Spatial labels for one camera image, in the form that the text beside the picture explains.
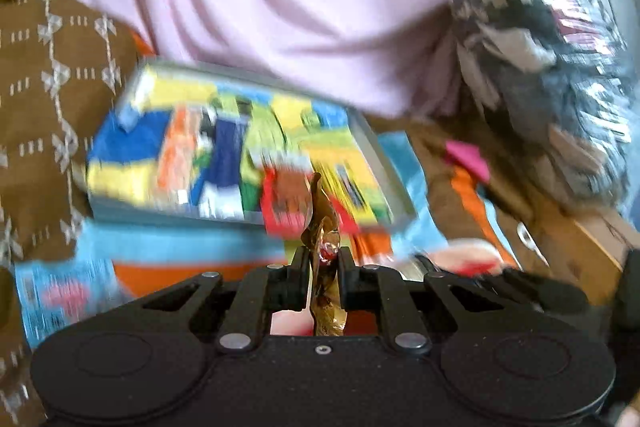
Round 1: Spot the orange and brown snack packet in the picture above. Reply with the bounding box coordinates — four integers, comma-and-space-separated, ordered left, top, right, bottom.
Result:
300, 172, 352, 339

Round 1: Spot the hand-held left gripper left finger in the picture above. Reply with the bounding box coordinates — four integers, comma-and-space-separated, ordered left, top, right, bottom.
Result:
142, 246, 313, 354

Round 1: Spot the clear plastic bag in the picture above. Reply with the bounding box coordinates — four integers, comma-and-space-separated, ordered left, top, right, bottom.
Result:
444, 0, 637, 219

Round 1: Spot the pink and blue snack packet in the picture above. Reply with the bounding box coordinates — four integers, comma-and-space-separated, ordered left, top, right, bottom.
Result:
15, 257, 122, 349

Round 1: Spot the grey tray with cartoon picture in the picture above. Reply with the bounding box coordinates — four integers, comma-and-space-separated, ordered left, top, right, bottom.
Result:
86, 57, 419, 232

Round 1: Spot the pink cloth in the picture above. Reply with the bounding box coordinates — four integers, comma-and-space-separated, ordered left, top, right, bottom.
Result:
20, 0, 571, 118

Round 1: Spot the colourful printed blanket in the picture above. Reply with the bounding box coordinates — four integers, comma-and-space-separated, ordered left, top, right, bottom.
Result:
14, 131, 640, 358

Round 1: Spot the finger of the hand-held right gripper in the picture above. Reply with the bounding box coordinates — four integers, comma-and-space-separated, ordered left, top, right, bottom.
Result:
477, 267, 592, 315

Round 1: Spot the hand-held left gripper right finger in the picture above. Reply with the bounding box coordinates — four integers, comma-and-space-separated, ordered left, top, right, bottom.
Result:
337, 247, 502, 355

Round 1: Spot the yellow and green snack packet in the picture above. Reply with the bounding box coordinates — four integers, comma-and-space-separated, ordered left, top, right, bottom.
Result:
320, 141, 397, 225

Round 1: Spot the rice cracker packet orange label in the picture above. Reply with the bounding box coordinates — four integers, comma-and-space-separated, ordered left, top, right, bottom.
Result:
156, 106, 212, 204

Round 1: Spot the brown patterned pillow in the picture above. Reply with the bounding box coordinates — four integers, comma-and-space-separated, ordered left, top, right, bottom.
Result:
0, 0, 153, 427

